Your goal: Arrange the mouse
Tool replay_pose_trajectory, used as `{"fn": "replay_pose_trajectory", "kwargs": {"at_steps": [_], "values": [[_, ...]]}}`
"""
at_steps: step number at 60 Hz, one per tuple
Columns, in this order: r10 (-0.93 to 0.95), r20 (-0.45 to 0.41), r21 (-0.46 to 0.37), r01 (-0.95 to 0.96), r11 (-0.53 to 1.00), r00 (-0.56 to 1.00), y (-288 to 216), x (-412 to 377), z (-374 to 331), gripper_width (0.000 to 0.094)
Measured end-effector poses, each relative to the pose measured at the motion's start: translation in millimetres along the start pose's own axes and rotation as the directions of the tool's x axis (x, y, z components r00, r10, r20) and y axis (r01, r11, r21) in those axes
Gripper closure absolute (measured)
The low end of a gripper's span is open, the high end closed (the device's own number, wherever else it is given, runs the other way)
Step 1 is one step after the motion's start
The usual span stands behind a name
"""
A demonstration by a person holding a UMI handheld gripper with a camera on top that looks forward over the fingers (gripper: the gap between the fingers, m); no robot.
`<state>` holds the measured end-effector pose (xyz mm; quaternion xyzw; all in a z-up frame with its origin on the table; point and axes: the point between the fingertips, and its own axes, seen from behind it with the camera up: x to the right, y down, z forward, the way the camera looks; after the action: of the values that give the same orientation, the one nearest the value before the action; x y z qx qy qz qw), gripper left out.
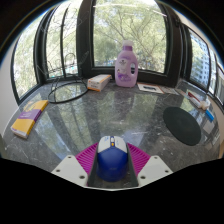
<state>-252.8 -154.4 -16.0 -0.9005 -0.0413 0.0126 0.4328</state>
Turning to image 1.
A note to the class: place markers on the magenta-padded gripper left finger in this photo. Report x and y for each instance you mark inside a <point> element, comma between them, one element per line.
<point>71,168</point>

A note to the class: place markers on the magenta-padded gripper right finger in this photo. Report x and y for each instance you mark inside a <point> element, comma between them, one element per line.
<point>153,168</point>

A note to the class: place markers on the yellow and purple box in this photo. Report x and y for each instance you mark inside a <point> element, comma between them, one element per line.
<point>28,118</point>

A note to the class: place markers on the blue and white box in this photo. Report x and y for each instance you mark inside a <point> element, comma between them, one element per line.
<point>209,115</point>

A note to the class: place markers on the round black mouse pad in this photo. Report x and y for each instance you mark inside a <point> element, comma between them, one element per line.
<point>181,126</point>

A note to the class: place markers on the white booklet with dark picture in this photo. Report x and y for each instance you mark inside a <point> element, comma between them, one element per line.
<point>150,88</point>

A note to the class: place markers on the purple detergent bottle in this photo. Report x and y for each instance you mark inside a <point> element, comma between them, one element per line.
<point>126,68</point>

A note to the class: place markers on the orange and white carton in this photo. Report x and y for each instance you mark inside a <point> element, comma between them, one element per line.
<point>98,82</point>

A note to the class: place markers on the blue and white computer mouse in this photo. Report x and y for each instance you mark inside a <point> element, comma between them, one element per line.
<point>112,160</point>

